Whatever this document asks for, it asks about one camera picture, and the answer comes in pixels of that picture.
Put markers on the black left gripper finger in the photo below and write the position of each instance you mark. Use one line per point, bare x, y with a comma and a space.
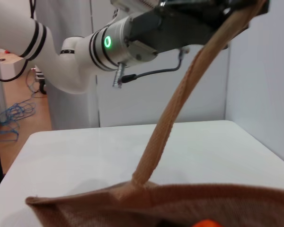
259, 9

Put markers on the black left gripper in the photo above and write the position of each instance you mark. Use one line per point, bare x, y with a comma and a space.
180, 26

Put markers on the brown jute handbag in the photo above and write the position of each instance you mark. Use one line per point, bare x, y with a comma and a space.
170, 201

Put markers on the orange toy fruit with stem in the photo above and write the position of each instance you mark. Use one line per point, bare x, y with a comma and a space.
207, 223

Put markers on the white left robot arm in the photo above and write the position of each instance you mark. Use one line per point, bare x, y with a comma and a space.
61, 59

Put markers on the white box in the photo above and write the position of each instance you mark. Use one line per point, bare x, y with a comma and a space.
10, 66

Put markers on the small red object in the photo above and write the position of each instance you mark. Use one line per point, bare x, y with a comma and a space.
6, 51

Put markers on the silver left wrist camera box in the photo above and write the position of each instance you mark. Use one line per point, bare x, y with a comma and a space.
135, 3

